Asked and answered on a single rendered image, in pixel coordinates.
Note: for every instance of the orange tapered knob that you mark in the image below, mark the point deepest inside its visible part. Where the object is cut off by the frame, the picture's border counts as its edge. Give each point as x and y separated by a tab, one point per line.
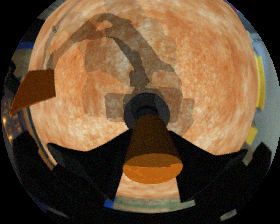
151	156

